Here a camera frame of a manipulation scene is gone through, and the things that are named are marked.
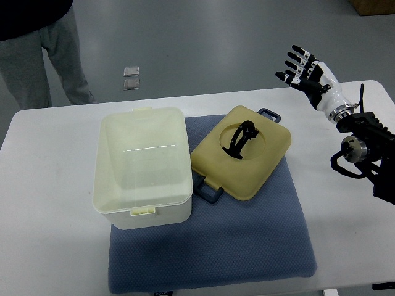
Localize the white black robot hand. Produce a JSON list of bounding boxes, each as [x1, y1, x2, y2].
[[275, 45, 356, 123]]

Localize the yellow box lid black handle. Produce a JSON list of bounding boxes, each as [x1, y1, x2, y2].
[[191, 105, 291, 204]]

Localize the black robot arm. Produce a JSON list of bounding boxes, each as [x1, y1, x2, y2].
[[330, 86, 394, 204]]

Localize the brown cardboard box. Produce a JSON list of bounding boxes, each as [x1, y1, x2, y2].
[[349, 0, 394, 16]]

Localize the white storage box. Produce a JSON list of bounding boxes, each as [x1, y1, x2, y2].
[[93, 107, 193, 230]]

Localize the blue grey cushion mat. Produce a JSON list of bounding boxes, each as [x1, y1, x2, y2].
[[107, 112, 318, 294]]

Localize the lower metal floor plate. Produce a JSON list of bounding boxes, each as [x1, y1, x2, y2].
[[123, 78, 140, 90]]

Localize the metal floor plate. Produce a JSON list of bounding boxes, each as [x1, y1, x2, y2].
[[123, 78, 140, 90], [123, 66, 139, 77]]

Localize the upper metal floor plate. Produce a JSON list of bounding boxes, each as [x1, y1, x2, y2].
[[123, 66, 139, 77]]

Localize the person in grey trousers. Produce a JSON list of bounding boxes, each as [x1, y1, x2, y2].
[[1, 1, 96, 110]]

